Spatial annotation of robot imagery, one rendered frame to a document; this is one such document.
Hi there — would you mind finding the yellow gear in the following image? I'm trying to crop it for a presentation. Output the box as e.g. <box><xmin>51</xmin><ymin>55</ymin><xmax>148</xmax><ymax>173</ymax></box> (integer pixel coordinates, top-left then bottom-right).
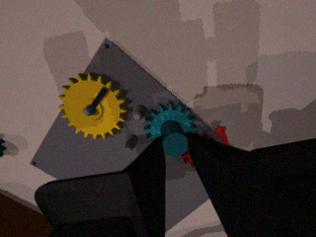
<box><xmin>58</xmin><ymin>72</ymin><xmax>129</xmax><ymax>140</ymax></box>

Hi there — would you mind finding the teal gear with hub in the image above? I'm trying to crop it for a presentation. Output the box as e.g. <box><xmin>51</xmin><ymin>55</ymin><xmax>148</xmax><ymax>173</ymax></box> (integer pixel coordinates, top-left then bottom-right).
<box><xmin>143</xmin><ymin>101</ymin><xmax>198</xmax><ymax>157</ymax></box>

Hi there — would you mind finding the red curved arrow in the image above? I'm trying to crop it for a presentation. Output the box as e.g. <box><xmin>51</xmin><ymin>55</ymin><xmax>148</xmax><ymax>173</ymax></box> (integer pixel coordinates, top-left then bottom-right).
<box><xmin>215</xmin><ymin>126</ymin><xmax>228</xmax><ymax>145</ymax></box>

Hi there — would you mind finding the red gear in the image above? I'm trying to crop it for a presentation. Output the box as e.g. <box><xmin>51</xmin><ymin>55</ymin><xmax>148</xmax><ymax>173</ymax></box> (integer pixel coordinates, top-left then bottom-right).
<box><xmin>181</xmin><ymin>133</ymin><xmax>216</xmax><ymax>168</ymax></box>

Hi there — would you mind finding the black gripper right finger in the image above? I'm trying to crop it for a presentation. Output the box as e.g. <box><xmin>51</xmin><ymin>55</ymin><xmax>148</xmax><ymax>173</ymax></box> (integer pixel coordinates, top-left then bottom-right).
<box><xmin>185</xmin><ymin>131</ymin><xmax>316</xmax><ymax>237</ymax></box>

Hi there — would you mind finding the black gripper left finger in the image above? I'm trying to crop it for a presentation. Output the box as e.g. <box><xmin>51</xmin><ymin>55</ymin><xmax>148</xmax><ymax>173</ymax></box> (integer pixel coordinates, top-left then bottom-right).
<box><xmin>35</xmin><ymin>136</ymin><xmax>166</xmax><ymax>237</ymax></box>

